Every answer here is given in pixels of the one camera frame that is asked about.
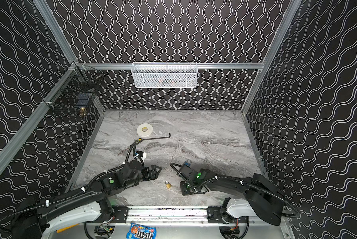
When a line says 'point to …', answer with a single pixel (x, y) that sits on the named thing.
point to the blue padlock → (187, 164)
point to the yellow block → (66, 228)
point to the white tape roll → (144, 130)
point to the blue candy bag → (139, 231)
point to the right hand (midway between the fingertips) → (184, 192)
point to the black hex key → (156, 138)
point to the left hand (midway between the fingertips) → (160, 172)
